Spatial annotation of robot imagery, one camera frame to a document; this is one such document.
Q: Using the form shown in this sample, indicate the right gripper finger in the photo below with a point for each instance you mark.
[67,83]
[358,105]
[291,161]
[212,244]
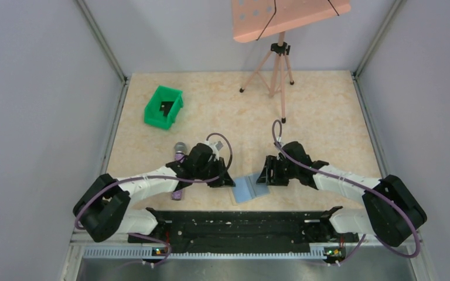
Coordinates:
[266,181]
[268,168]

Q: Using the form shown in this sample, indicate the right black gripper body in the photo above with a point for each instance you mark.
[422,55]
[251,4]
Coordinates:
[275,171]

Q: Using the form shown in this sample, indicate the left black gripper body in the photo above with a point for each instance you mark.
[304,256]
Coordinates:
[217,172]

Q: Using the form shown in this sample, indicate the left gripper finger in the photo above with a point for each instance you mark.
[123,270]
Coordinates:
[217,184]
[226,180]

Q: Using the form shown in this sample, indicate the beige card holder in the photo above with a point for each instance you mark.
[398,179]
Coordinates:
[247,189]

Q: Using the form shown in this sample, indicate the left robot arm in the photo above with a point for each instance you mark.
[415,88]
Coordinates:
[106,208]

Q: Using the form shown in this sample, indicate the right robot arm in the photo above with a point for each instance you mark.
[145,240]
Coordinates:
[390,212]

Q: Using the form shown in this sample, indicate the purple glitter microphone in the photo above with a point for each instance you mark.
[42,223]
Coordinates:
[181,150]

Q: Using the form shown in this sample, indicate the black object in bin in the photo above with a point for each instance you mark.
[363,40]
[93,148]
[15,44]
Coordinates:
[167,104]

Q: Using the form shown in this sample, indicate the green plastic bin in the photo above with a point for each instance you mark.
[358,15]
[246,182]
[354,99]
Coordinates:
[163,93]

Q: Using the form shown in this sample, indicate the pink music stand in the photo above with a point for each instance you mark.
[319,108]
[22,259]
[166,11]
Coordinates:
[254,20]

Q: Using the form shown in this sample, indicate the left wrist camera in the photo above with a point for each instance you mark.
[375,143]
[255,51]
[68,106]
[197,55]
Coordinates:
[215,146]

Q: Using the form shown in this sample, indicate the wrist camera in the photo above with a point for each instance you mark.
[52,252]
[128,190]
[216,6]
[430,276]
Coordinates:
[277,142]
[215,146]

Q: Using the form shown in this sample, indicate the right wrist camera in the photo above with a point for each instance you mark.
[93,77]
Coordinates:
[277,142]

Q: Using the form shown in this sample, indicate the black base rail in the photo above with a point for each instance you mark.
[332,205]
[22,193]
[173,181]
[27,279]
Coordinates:
[246,231]

